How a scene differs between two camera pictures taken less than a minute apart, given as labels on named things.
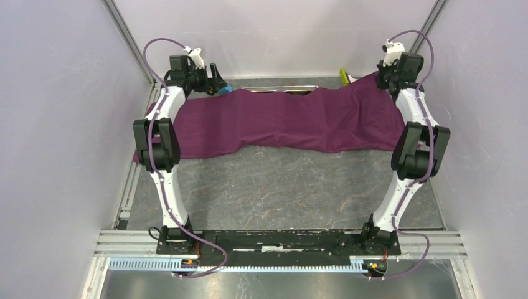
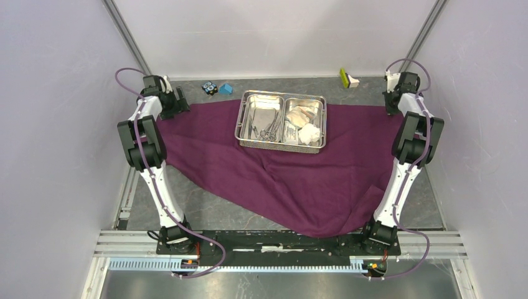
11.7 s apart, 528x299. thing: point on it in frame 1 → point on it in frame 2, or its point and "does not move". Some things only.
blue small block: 227,89 does not move
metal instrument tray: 296,90 → 282,122
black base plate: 278,248 does not move
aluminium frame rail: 137,250 does not move
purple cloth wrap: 357,116 → 329,194
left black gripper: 210,85 → 182,103
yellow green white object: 347,78 does not move
